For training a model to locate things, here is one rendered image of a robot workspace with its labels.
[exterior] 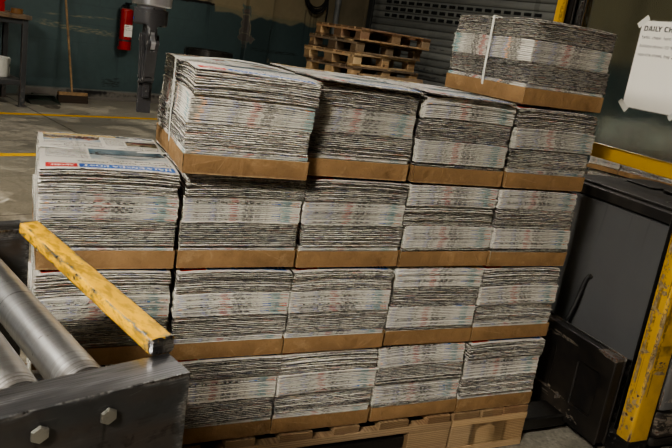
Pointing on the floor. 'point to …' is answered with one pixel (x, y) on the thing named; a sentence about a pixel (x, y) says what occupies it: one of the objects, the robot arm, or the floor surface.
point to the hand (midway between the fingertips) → (143, 97)
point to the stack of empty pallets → (363, 50)
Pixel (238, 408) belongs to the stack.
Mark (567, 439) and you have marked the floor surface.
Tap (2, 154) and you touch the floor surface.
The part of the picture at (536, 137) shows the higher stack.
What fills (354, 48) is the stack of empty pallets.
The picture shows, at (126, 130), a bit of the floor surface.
